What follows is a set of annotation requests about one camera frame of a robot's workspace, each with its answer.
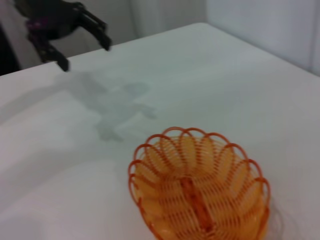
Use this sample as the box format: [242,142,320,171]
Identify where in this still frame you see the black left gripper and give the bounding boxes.
[13,0,113,73]

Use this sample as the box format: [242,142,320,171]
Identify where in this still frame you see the orange woven plastic basket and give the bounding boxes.
[127,126,272,240]

